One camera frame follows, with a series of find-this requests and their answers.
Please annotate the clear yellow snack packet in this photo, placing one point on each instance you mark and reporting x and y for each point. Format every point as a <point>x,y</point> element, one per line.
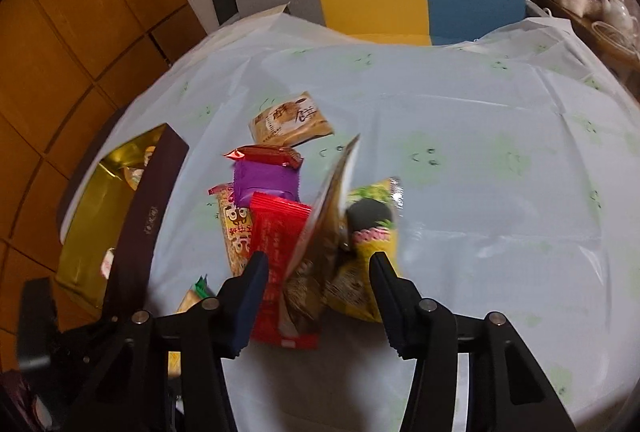
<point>136,172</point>

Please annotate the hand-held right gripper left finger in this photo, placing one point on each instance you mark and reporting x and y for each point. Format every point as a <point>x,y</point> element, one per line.
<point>250,307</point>

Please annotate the large brown snack packet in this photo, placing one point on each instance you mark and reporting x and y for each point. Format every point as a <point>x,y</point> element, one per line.
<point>325,217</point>

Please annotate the large red snack packet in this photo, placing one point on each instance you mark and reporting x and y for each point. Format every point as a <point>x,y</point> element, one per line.
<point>272,237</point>

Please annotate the green-edged cracker packet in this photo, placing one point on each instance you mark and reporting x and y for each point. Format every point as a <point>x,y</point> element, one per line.
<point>192,297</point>

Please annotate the white printed tablecloth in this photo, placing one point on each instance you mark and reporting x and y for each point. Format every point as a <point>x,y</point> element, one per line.
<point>475,172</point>

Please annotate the red-brown wafer packet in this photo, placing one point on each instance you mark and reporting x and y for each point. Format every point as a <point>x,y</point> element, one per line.
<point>265,155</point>

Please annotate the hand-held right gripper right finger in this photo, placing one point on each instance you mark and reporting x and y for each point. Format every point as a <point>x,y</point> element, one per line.
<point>387,302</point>

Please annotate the gold tin box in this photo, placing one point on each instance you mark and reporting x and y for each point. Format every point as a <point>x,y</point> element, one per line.
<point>145,212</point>

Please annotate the purple snack packet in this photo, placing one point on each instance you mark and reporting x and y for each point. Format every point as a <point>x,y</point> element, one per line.
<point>265,182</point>

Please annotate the wooden side table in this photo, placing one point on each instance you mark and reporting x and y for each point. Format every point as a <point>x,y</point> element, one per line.
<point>590,37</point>

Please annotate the white teapot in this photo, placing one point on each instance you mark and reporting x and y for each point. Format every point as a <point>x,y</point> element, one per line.
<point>614,12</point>

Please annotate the beige biscuit packet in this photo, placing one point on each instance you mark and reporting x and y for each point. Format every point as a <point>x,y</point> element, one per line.
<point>290,119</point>

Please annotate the yellow-green snack packet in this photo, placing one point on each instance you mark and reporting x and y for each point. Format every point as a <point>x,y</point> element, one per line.
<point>372,222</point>

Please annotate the long orange cracker packet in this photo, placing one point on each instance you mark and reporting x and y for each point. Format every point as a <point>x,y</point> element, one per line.
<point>235,227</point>

